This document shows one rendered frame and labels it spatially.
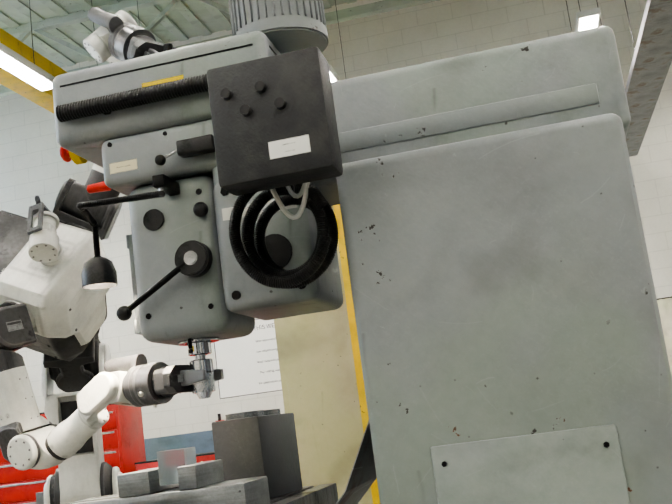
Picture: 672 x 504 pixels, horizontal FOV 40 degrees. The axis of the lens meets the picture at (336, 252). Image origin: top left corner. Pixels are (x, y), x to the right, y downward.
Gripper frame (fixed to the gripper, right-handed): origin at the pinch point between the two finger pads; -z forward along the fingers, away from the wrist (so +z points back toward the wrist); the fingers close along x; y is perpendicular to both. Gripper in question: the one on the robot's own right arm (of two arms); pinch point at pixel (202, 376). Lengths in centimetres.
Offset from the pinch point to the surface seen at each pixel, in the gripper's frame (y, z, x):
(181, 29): -491, 579, 724
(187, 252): -23.1, -8.4, -11.2
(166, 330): -9.1, -0.5, -10.1
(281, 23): -67, -29, 0
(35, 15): -488, 664, 565
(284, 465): 21.1, 7.5, 35.8
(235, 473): 21.2, 11.8, 22.6
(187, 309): -12.6, -5.1, -8.8
